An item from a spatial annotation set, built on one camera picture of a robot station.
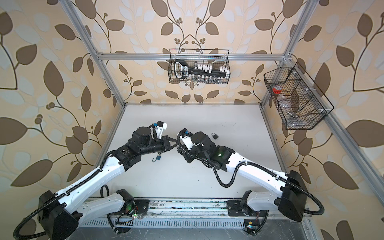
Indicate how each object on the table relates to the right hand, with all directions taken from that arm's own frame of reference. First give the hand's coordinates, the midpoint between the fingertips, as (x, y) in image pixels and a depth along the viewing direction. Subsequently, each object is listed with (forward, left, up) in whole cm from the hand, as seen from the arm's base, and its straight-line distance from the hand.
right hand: (181, 149), depth 72 cm
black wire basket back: (+40, -11, +12) cm, 43 cm away
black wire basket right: (+16, -60, +13) cm, 64 cm away
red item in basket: (+33, -56, +9) cm, 66 cm away
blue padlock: (+5, +16, -21) cm, 27 cm away
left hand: (+1, 0, +4) cm, 4 cm away
